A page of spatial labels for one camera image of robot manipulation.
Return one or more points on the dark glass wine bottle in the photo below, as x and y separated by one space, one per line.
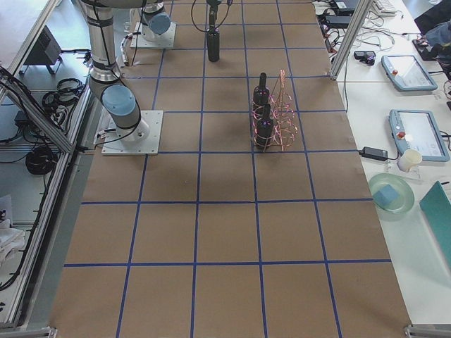
213 36

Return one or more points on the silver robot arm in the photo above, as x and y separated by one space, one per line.
105 77
154 20

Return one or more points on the dark wine bottle in basket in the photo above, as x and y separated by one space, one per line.
260 96

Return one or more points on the black power brick on table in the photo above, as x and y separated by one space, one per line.
373 153

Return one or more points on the green glass plate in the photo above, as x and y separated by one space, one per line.
404 202

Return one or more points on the blue foam cube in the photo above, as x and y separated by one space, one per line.
385 195

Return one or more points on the white paper cup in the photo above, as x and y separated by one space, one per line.
409 159

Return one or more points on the grey teach pendant near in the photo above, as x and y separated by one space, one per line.
419 131

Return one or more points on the grey teach pendant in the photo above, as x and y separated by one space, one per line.
407 73
419 131

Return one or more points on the grey teach pendant far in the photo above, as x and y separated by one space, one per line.
407 73

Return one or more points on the teal cutting board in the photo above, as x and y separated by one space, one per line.
436 207

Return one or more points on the black control box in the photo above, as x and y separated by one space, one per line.
46 51

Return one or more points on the copper wire wine basket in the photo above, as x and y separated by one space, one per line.
284 129

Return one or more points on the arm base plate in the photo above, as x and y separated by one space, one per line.
144 140
150 40

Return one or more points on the aluminium frame post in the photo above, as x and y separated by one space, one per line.
354 27

